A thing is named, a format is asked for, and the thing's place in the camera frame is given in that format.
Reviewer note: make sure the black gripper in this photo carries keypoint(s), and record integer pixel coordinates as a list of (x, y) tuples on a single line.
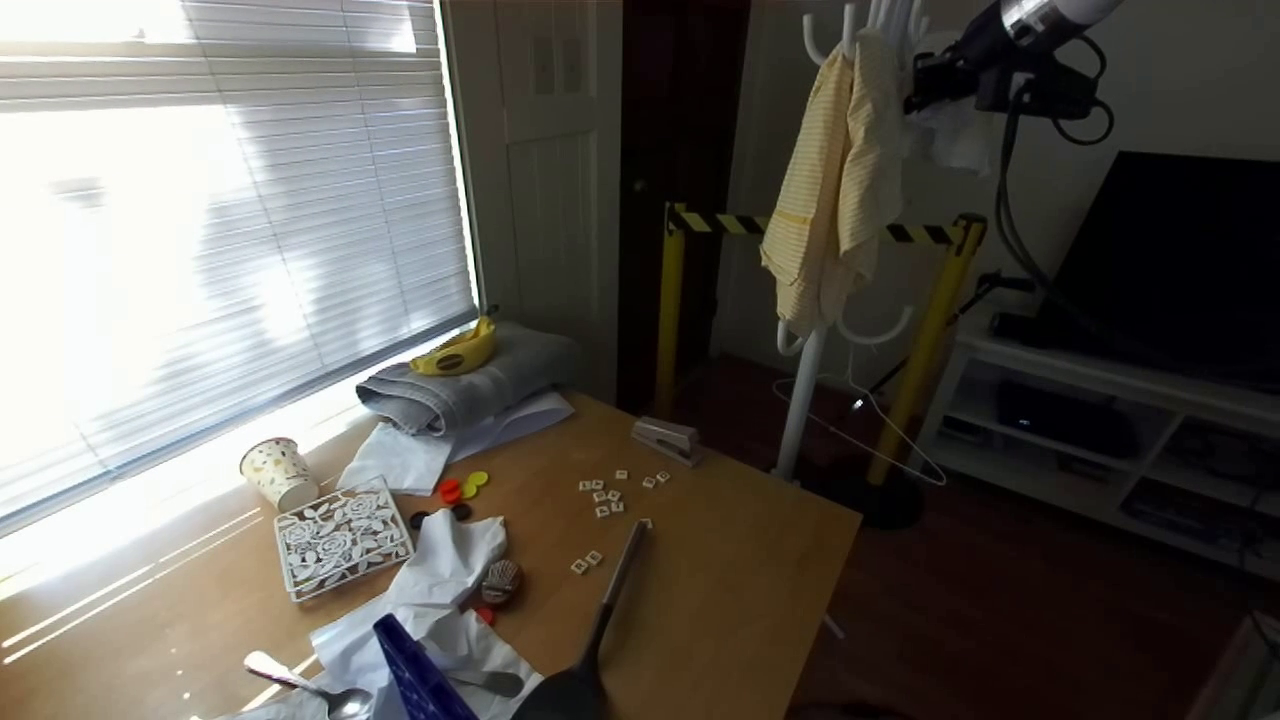
[(966, 67)]

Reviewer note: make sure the white coat rack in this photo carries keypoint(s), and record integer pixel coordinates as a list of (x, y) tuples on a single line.
[(803, 403)]

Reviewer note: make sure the crumpled white cloth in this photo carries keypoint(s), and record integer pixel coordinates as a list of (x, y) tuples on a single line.
[(453, 553)]

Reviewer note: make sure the pale yellow garment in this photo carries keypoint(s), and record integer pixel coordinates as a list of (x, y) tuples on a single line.
[(827, 200)]

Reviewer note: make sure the black and yellow barrier tape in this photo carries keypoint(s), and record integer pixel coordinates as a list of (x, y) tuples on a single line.
[(724, 222)]

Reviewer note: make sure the black television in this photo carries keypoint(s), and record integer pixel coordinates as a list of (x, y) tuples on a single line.
[(1175, 265)]

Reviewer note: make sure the white TV stand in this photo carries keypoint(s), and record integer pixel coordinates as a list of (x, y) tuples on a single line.
[(1053, 375)]

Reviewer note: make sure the black media player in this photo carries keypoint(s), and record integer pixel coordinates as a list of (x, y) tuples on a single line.
[(1065, 420)]

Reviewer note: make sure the white panel door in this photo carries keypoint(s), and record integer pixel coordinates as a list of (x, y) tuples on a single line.
[(544, 200)]

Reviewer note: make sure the silver stapler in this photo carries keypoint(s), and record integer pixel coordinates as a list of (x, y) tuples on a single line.
[(667, 438)]

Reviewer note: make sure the pale folded sheet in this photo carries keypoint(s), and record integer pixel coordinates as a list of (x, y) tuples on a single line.
[(526, 420)]

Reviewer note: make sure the folded gray towel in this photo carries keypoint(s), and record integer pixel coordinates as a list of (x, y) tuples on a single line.
[(501, 385)]

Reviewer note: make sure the yellow banana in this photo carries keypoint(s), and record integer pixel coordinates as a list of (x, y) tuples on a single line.
[(461, 353)]

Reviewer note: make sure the red game disc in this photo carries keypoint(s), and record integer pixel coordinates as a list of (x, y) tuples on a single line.
[(449, 490)]

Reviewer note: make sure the white printed paper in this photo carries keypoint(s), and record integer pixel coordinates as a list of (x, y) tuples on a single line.
[(392, 461)]

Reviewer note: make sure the small red and gray toy figure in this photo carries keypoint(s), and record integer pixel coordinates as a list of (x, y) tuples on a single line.
[(501, 580)]

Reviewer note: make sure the small metal spoon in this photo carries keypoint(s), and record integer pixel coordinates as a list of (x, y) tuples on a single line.
[(488, 682)]

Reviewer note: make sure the white window blinds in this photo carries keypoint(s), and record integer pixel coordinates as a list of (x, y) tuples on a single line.
[(200, 265)]

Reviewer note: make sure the small white jar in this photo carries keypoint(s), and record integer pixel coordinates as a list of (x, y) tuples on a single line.
[(277, 471)]

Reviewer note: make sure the blue perforated game rack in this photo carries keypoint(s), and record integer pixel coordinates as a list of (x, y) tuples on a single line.
[(423, 673)]

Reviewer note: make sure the large metal spoon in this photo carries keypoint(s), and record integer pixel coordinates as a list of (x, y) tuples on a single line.
[(267, 666)]

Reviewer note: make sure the yellow barrier post black base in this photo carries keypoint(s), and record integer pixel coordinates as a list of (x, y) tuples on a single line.
[(941, 307)]

